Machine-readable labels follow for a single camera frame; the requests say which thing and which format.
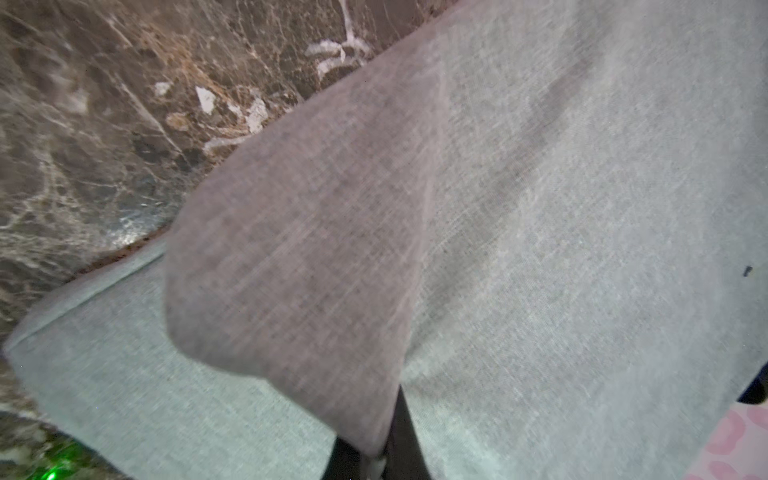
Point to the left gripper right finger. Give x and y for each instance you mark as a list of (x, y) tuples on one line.
[(404, 458)]

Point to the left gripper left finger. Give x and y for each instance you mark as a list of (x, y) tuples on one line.
[(344, 463)]

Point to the grey laptop sleeve top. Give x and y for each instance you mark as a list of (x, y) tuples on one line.
[(544, 222)]

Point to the grey laptop bag with strap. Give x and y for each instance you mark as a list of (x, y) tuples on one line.
[(96, 358)]

